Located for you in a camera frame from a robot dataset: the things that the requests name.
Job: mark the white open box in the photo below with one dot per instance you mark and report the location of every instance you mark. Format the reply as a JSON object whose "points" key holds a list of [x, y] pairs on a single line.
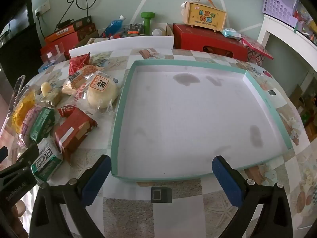
{"points": [[169, 31]]}

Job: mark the small round yellow pastry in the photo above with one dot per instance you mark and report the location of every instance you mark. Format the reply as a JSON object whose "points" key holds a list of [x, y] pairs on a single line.
{"points": [[45, 88]]}

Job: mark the white ball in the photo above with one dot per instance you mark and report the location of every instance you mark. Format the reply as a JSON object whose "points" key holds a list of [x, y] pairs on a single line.
{"points": [[157, 32]]}

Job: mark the green and white snack packet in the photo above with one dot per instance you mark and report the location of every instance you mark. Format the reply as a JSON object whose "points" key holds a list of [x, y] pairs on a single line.
{"points": [[47, 161]]}

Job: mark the light blue packet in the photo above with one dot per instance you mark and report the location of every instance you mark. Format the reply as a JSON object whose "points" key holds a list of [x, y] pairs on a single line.
{"points": [[45, 67]]}

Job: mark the red crinkly snack packet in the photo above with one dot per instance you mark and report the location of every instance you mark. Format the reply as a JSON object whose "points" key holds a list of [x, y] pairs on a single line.
{"points": [[76, 63]]}

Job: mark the flat pink red box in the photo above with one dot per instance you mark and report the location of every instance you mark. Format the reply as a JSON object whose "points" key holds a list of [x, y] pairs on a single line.
{"points": [[256, 46]]}

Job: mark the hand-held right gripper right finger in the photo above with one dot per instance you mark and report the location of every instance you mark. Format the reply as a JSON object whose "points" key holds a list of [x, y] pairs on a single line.
{"points": [[227, 182]]}

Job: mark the person's left hand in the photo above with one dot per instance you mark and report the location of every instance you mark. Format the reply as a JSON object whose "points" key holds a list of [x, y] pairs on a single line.
{"points": [[17, 209]]}

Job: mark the yellow snack packet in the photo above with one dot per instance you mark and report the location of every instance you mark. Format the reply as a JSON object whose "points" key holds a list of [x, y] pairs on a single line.
{"points": [[22, 106]]}

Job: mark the large red gift box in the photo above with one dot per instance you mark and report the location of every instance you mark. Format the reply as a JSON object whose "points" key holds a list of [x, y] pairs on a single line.
{"points": [[198, 39]]}

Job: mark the white shelf unit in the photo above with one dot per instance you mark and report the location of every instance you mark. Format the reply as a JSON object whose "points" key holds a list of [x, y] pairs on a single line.
{"points": [[266, 28]]}

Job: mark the colourful toys on shelf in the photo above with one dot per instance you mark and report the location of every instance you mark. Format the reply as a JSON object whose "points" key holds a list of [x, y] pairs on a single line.
{"points": [[305, 19]]}

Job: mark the green dumbbell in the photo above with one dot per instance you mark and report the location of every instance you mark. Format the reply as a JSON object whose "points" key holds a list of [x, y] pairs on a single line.
{"points": [[148, 22]]}

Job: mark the black cabinet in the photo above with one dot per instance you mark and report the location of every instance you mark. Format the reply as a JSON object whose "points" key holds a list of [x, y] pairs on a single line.
{"points": [[19, 54]]}

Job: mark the red-brown snack packet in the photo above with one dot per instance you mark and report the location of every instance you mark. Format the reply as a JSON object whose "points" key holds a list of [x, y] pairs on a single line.
{"points": [[74, 131]]}

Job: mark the cream printed box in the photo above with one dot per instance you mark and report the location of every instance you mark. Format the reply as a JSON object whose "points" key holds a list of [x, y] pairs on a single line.
{"points": [[97, 40]]}

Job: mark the blue plastic bottle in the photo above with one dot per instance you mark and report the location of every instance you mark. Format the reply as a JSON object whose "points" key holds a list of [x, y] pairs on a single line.
{"points": [[114, 26]]}

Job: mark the light blue wipes pack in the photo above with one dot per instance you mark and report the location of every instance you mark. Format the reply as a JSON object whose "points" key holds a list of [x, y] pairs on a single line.
{"points": [[231, 33]]}

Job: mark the shallow teal cardboard tray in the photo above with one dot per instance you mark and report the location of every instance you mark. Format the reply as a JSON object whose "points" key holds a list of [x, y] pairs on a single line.
{"points": [[185, 119]]}

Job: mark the round bun clear packet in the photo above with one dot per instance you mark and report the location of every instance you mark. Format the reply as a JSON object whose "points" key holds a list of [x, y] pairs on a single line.
{"points": [[101, 94]]}

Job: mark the white foam board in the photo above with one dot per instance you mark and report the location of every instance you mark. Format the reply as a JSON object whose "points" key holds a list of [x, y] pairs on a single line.
{"points": [[123, 43]]}

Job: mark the brown printed box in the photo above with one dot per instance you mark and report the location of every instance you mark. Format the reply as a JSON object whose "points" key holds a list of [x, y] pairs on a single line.
{"points": [[86, 31]]}

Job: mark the orange striped bread packet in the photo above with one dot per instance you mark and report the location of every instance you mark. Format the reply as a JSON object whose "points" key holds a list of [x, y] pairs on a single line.
{"points": [[79, 79]]}

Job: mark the silver foil packet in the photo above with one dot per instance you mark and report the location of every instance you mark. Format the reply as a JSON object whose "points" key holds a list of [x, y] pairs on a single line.
{"points": [[16, 89]]}

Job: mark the small red snack packet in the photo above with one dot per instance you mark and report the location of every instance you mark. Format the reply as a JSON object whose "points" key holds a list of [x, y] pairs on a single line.
{"points": [[65, 110]]}

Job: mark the purple perforated basket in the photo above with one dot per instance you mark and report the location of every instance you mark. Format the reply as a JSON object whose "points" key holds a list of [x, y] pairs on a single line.
{"points": [[277, 2]]}

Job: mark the dark brown box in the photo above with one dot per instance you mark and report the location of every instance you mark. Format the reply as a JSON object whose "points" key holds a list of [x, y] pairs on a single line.
{"points": [[83, 22]]}

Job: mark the cardboard boxes on floor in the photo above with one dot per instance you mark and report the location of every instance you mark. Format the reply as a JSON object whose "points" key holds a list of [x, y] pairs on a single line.
{"points": [[305, 109]]}

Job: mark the pink snack packet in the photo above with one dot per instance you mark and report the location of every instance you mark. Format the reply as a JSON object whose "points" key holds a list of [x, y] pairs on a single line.
{"points": [[29, 117]]}

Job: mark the white wall socket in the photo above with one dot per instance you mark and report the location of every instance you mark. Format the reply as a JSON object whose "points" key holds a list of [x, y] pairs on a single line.
{"points": [[42, 8]]}

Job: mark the round cake green-edged clear wrapper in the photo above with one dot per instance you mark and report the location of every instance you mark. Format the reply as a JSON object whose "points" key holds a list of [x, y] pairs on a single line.
{"points": [[54, 97]]}

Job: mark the orange cardboard box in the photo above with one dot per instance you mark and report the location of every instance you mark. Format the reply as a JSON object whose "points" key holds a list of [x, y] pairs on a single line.
{"points": [[62, 33]]}

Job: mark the clear plastic box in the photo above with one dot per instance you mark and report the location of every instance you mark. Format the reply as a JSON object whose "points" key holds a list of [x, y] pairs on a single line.
{"points": [[53, 54]]}

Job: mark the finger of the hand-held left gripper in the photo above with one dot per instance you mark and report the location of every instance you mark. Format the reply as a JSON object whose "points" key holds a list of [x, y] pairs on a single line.
{"points": [[3, 153], [23, 162]]}

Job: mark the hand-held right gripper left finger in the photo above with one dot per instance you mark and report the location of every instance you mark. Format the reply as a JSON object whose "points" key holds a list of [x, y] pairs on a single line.
{"points": [[95, 182]]}

